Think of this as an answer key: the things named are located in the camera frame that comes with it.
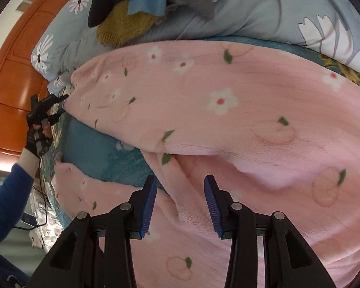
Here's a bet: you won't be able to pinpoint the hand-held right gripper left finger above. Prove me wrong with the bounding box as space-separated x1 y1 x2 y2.
31 174 158 288

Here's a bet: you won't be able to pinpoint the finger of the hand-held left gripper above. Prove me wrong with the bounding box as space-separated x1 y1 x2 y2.
47 110 67 124
42 94 69 108

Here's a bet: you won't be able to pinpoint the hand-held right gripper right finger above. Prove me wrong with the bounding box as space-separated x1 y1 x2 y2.
204 174 338 288

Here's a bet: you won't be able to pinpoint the pink floral fleece pants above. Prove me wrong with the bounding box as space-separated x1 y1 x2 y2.
51 40 360 288

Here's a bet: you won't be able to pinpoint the person's left hand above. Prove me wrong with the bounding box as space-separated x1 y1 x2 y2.
24 120 53 158

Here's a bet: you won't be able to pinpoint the wooden headboard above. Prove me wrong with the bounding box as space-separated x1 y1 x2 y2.
0 0 91 158

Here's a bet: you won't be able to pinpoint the teal floral bed sheet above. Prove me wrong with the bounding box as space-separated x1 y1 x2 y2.
30 34 360 249

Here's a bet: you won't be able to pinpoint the mustard knit sweater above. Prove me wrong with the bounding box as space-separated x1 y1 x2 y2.
96 0 163 48

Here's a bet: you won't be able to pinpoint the black garment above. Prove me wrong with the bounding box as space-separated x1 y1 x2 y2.
88 0 121 28

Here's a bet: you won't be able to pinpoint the person's leg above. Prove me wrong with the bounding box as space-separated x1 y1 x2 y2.
0 246 31 288

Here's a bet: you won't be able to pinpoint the grey garment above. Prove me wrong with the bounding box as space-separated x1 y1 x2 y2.
165 0 226 19

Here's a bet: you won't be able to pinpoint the grey floral pillow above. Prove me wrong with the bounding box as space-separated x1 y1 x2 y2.
31 0 360 96

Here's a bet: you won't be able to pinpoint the black cable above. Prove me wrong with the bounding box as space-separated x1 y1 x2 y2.
13 181 49 231

